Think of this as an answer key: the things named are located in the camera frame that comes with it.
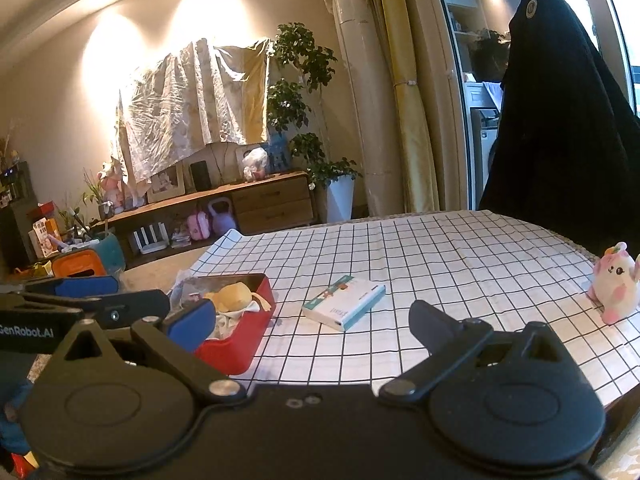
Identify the teal bin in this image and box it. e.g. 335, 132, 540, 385
90, 232, 126, 276

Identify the pink plastic bag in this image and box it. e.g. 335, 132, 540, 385
242, 147, 270, 182

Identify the yellow curtain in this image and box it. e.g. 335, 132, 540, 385
372, 0, 442, 214

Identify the purple kettlebell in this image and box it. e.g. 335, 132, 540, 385
206, 199, 237, 236

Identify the window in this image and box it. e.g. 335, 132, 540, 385
595, 0, 640, 116

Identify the washing machine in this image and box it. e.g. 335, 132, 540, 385
469, 82, 504, 212

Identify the pink plush doll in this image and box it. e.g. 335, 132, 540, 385
97, 162, 126, 214

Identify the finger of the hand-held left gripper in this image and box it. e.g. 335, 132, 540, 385
0, 289, 171, 330
22, 275, 121, 297

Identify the person's left hand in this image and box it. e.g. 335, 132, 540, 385
0, 385, 32, 454

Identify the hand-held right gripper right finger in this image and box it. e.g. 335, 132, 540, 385
378, 300, 576, 403

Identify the checked tablecloth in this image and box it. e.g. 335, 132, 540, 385
172, 209, 640, 407

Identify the black draped cloth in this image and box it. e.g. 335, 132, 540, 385
476, 0, 640, 257

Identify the green potted plant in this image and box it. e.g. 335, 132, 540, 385
266, 22, 364, 192

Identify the white photo frame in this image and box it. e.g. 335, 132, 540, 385
146, 164, 186, 205

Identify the white and teal box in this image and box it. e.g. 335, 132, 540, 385
301, 275, 387, 332

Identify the white cloth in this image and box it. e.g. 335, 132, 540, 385
210, 292, 275, 343

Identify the pink toy backpack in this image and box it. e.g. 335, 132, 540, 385
186, 211, 211, 241

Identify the covered tower air conditioner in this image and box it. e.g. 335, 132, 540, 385
324, 0, 392, 219

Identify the blue gift bag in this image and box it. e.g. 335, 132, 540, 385
267, 132, 293, 174

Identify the wooden media cabinet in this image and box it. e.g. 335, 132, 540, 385
92, 170, 319, 269

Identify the black speaker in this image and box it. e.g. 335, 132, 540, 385
189, 160, 212, 192

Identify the red storage box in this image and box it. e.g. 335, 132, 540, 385
170, 273, 277, 377

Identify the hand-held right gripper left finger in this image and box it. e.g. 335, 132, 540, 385
47, 299, 248, 403

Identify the white planter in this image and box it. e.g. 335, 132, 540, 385
327, 175, 356, 224

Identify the white router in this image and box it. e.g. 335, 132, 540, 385
129, 223, 169, 255

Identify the cream draped sheet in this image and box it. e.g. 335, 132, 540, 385
112, 37, 271, 189

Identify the orange box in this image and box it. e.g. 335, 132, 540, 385
52, 250, 109, 279

